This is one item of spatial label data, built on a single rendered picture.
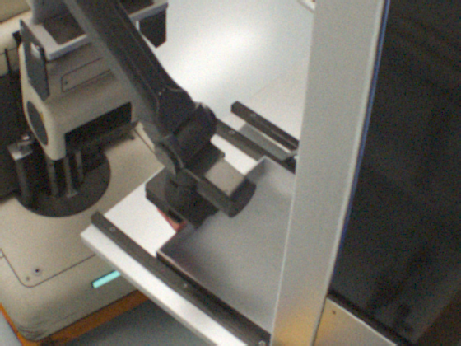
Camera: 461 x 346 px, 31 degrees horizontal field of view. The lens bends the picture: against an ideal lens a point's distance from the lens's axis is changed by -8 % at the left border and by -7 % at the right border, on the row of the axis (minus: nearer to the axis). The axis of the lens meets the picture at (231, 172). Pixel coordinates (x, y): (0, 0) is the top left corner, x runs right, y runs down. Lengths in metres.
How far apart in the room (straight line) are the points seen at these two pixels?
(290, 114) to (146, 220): 0.34
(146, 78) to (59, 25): 0.49
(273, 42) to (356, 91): 2.36
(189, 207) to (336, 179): 0.49
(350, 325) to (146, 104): 0.38
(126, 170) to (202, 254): 0.93
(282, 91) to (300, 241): 0.74
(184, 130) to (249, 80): 1.80
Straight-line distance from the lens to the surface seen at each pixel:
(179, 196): 1.26
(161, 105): 1.10
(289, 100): 1.61
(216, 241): 1.40
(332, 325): 1.00
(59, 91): 1.73
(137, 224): 1.42
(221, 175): 1.17
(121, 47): 1.05
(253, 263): 1.38
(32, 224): 2.21
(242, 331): 1.28
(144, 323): 2.34
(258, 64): 2.99
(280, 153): 1.52
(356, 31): 0.69
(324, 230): 0.88
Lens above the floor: 2.01
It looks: 49 degrees down
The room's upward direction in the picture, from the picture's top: 3 degrees clockwise
